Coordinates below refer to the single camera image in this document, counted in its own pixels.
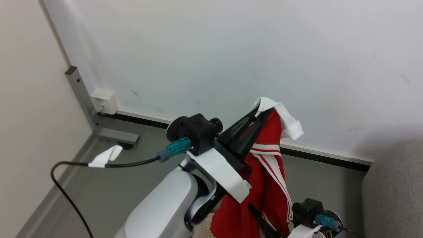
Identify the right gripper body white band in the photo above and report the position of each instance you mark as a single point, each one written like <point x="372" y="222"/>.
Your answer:
<point x="305" y="232"/>

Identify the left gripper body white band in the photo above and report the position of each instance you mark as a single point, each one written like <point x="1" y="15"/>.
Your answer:
<point x="221" y="172"/>

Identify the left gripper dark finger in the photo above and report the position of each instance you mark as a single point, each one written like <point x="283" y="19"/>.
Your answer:
<point x="236" y="132"/>
<point x="256" y="132"/>

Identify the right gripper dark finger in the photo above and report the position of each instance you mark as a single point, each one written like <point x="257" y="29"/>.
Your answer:
<point x="262" y="222"/>

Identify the red white sports jersey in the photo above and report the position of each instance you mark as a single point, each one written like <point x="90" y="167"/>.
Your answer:
<point x="264" y="185"/>

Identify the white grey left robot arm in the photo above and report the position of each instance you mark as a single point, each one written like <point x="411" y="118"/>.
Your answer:
<point x="162" y="205"/>

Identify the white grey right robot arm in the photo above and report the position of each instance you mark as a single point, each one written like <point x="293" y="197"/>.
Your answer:
<point x="335" y="216"/>

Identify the cream perforated laundry basket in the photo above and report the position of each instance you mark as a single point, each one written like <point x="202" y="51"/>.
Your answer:
<point x="203" y="229"/>

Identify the white black skirting board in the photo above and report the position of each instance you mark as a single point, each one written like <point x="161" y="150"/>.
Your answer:
<point x="317" y="153"/>

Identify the grey fabric sofa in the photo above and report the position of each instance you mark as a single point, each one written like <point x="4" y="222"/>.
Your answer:
<point x="396" y="195"/>

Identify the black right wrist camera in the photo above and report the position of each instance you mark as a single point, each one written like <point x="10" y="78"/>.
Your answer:
<point x="307" y="211"/>

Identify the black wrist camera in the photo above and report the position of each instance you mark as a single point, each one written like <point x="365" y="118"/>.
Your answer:
<point x="307" y="211"/>
<point x="195" y="130"/>

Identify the teal connector on right camera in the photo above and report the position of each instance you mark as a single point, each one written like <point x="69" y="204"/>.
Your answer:
<point x="327" y="221"/>

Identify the teal connector on camera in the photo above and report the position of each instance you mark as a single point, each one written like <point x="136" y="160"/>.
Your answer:
<point x="327" y="221"/>
<point x="176" y="147"/>

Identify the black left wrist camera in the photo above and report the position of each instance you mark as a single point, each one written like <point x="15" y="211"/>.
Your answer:
<point x="195" y="130"/>

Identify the teal connector on left camera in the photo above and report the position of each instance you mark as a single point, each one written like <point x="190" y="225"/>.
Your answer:
<point x="176" y="147"/>

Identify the black round frame foot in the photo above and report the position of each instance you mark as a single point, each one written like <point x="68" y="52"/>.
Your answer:
<point x="125" y="145"/>

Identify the white wall socket box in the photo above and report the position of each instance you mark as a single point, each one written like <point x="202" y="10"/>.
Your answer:
<point x="105" y="100"/>

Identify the grey metal frame leg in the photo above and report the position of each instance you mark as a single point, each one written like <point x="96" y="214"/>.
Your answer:
<point x="82" y="99"/>

